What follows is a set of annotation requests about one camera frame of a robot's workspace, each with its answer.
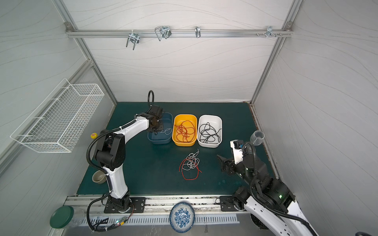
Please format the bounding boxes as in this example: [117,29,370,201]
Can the red cable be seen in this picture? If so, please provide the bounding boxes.
[174,119,197,143]

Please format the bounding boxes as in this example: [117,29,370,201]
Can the black cable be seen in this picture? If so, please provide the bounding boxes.
[198,122,222,145]

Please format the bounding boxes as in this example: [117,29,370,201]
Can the red white black cables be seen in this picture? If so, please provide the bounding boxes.
[178,148,203,181]

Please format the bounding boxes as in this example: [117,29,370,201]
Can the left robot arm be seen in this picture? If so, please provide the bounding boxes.
[86,105,163,211]

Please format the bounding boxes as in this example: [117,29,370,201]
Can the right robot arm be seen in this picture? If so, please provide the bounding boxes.
[217,154,317,236]

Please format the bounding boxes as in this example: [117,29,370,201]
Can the blue plastic bin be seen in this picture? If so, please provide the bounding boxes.
[147,112,173,145]

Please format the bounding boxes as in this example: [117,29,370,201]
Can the yellow plastic bin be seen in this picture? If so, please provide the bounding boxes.
[172,114,197,147]

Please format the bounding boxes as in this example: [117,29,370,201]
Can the green table mat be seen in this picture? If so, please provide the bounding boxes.
[76,102,281,196]

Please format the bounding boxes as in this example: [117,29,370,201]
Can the white plastic bin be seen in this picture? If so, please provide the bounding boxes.
[197,115,223,148]

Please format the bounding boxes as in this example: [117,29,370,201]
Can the sauce bottle yellow cap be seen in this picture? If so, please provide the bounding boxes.
[91,133,98,140]

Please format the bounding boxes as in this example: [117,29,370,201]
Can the beige ceramic mug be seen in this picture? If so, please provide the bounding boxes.
[92,171,106,184]

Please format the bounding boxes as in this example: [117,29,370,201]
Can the blue white patterned plate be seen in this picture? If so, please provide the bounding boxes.
[169,202,195,233]

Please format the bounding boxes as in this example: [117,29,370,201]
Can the green round lid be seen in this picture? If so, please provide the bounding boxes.
[49,206,74,229]

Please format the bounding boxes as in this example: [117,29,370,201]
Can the metal crossbar rail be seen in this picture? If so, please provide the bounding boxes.
[66,27,294,39]

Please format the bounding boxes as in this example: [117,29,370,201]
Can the white wire basket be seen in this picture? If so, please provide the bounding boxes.
[10,79,104,153]

